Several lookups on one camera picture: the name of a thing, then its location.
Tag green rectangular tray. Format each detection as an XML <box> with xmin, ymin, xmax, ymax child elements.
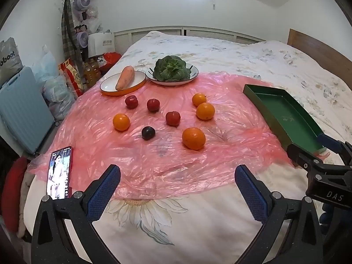
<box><xmin>243</xmin><ymin>84</ymin><xmax>326</xmax><ymax>154</ymax></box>

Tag smartphone with red case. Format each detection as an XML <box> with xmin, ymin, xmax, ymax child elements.
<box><xmin>46</xmin><ymin>146</ymin><xmax>73</xmax><ymax>200</ymax></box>

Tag red cloth at bedside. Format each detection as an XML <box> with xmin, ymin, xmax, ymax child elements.
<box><xmin>1</xmin><ymin>157</ymin><xmax>28</xmax><ymax>233</ymax></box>

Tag floral white bed quilt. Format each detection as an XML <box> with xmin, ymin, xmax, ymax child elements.
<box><xmin>23</xmin><ymin>30</ymin><xmax>352</xmax><ymax>264</ymax></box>

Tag wooden headboard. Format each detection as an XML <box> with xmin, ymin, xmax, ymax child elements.
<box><xmin>287</xmin><ymin>29</ymin><xmax>352</xmax><ymax>88</ymax></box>

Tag light blue suitcase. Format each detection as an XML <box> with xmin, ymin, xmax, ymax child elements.
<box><xmin>0</xmin><ymin>67</ymin><xmax>54</xmax><ymax>155</ymax></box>

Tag orange left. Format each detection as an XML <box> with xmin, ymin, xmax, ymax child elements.
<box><xmin>113</xmin><ymin>113</ymin><xmax>131</xmax><ymax>132</ymax></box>

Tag orange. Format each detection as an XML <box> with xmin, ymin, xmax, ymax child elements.
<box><xmin>182</xmin><ymin>128</ymin><xmax>206</xmax><ymax>151</ymax></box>
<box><xmin>196</xmin><ymin>103</ymin><xmax>215</xmax><ymax>120</ymax></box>
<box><xmin>113</xmin><ymin>113</ymin><xmax>131</xmax><ymax>132</ymax></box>
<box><xmin>192</xmin><ymin>93</ymin><xmax>207</xmax><ymax>107</ymax></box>

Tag orange right middle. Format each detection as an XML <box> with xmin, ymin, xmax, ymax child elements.
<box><xmin>196</xmin><ymin>103</ymin><xmax>215</xmax><ymax>120</ymax></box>

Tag orange front centre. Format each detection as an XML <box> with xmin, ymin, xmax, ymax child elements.
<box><xmin>182</xmin><ymin>128</ymin><xmax>206</xmax><ymax>151</ymax></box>

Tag dark purple plum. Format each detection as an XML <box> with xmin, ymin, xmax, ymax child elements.
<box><xmin>141</xmin><ymin>126</ymin><xmax>156</xmax><ymax>141</ymax></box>

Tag pink plastic sheet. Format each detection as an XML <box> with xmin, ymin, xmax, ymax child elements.
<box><xmin>28</xmin><ymin>71</ymin><xmax>292</xmax><ymax>200</ymax></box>

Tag orange right rear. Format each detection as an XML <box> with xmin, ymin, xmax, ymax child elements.
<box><xmin>192</xmin><ymin>93</ymin><xmax>207</xmax><ymax>107</ymax></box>

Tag pale blue plastic bags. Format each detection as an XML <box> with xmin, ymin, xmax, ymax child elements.
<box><xmin>31</xmin><ymin>45</ymin><xmax>75</xmax><ymax>121</ymax></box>

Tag red plum rear left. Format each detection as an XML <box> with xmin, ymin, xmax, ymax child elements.
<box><xmin>125</xmin><ymin>95</ymin><xmax>139</xmax><ymax>109</ymax></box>

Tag red plum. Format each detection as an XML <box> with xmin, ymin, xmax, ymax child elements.
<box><xmin>125</xmin><ymin>95</ymin><xmax>139</xmax><ymax>109</ymax></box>
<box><xmin>147</xmin><ymin>98</ymin><xmax>161</xmax><ymax>113</ymax></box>
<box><xmin>165</xmin><ymin>111</ymin><xmax>181</xmax><ymax>127</ymax></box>

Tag orange rice sack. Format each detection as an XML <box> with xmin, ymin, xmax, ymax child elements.
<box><xmin>58</xmin><ymin>59</ymin><xmax>84</xmax><ymax>99</ymax></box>

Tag orange-rimmed white plate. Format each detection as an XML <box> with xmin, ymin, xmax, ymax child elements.
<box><xmin>100</xmin><ymin>71</ymin><xmax>147</xmax><ymax>97</ymax></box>

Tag red plum rear middle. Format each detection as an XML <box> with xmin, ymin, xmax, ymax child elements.
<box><xmin>147</xmin><ymin>98</ymin><xmax>161</xmax><ymax>113</ymax></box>

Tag red plum centre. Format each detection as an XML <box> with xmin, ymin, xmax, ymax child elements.
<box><xmin>165</xmin><ymin>111</ymin><xmax>181</xmax><ymax>127</ymax></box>

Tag cooking oil bottle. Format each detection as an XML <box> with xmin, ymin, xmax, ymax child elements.
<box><xmin>84</xmin><ymin>59</ymin><xmax>101</xmax><ymax>88</ymax></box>

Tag sweet potato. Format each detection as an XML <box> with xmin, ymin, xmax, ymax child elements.
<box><xmin>115</xmin><ymin>66</ymin><xmax>135</xmax><ymax>91</ymax></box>

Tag grey printed plastic bag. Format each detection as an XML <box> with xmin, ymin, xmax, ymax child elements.
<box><xmin>0</xmin><ymin>37</ymin><xmax>23</xmax><ymax>86</ymax></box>

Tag green leafy cabbage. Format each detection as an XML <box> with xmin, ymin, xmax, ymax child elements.
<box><xmin>153</xmin><ymin>55</ymin><xmax>191</xmax><ymax>82</ymax></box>

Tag white plate black rim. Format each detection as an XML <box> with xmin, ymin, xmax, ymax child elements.
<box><xmin>145</xmin><ymin>63</ymin><xmax>199</xmax><ymax>86</ymax></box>

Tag plaid hanging garment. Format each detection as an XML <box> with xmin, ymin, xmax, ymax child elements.
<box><xmin>61</xmin><ymin>0</ymin><xmax>85</xmax><ymax>83</ymax></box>

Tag red bag on floor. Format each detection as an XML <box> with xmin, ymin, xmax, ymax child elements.
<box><xmin>97</xmin><ymin>53</ymin><xmax>122</xmax><ymax>75</ymax></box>

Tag white paper shopping bag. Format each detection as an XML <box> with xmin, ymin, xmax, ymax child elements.
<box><xmin>88</xmin><ymin>32</ymin><xmax>115</xmax><ymax>58</ymax></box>

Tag purple fan lower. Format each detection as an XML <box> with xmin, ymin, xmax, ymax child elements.
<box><xmin>76</xmin><ymin>31</ymin><xmax>89</xmax><ymax>48</ymax></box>

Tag purple fan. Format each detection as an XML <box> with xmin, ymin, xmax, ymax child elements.
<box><xmin>73</xmin><ymin>0</ymin><xmax>91</xmax><ymax>11</ymax></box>
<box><xmin>76</xmin><ymin>31</ymin><xmax>89</xmax><ymax>48</ymax></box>

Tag purple fan upper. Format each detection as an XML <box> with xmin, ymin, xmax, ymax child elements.
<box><xmin>73</xmin><ymin>0</ymin><xmax>91</xmax><ymax>11</ymax></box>

